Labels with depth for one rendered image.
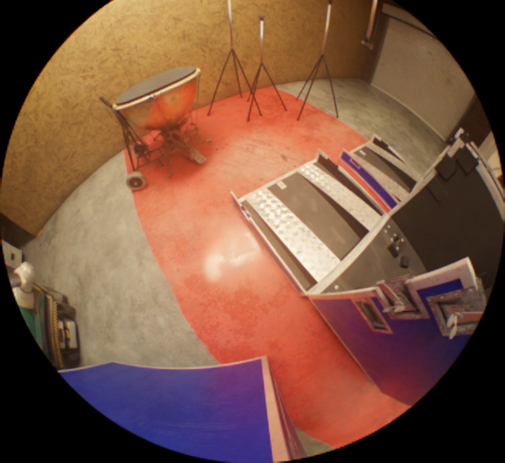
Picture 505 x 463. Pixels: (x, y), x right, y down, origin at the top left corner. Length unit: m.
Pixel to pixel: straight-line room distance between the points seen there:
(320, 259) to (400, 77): 5.86
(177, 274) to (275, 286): 0.64
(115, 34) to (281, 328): 2.91
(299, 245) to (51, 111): 2.76
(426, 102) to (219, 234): 6.13
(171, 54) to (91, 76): 0.95
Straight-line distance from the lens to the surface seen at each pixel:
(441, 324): 0.42
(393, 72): 6.27
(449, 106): 6.18
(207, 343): 1.15
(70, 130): 2.45
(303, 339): 1.14
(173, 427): 0.58
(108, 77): 2.27
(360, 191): 1.44
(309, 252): 0.99
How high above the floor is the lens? 1.06
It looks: 61 degrees down
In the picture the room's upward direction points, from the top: 2 degrees counter-clockwise
